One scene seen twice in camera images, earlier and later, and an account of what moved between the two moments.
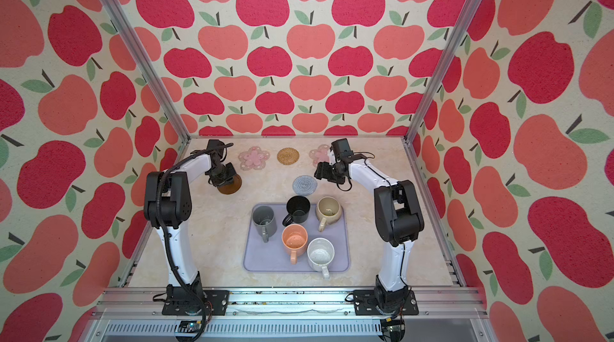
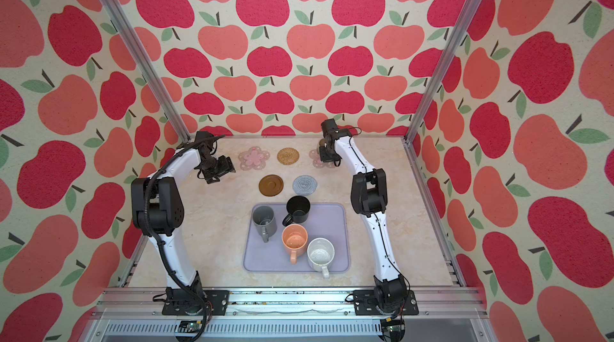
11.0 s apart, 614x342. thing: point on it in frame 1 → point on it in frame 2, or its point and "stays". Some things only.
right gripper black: [320, 172] → [324, 157]
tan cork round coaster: [288, 156] stays
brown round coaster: [232, 186] → [271, 184]
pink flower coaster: [253, 158] stays
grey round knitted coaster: [305, 185] stays
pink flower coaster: [320, 155] stays
